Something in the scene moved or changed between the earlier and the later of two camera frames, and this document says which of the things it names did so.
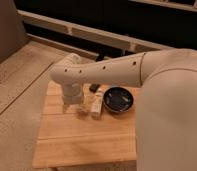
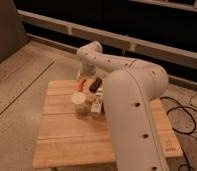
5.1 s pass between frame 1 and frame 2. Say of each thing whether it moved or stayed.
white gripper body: moved
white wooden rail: stayed
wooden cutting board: stayed
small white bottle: stayed
